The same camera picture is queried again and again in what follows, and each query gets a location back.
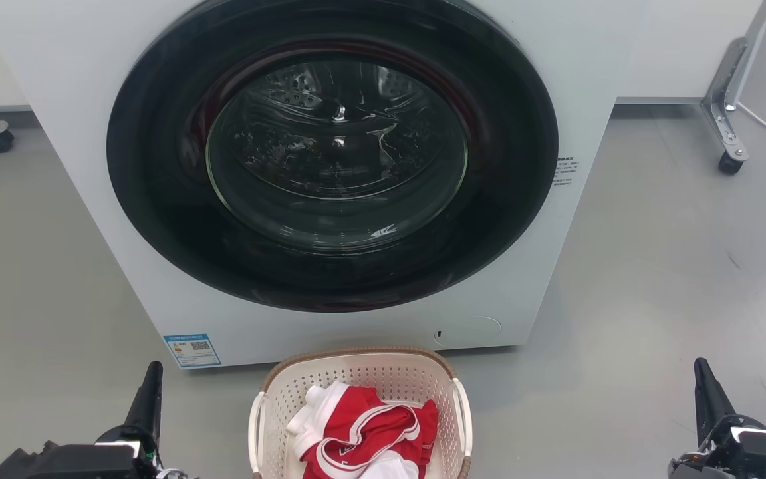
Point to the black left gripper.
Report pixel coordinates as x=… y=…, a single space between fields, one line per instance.
x=90 y=462

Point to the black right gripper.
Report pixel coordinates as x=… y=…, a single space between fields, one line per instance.
x=749 y=456

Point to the cream perforated laundry basket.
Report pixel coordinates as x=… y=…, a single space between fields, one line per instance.
x=383 y=372

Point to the blue energy label sticker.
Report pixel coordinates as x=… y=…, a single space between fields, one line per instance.
x=191 y=350

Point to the round black glass washer door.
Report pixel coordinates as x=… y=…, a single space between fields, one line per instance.
x=157 y=199

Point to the red and white garment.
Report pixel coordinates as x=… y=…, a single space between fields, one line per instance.
x=356 y=422

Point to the round white filter cover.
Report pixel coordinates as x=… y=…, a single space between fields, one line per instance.
x=469 y=330

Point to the white front-load washing machine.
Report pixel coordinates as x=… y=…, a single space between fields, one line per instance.
x=90 y=100

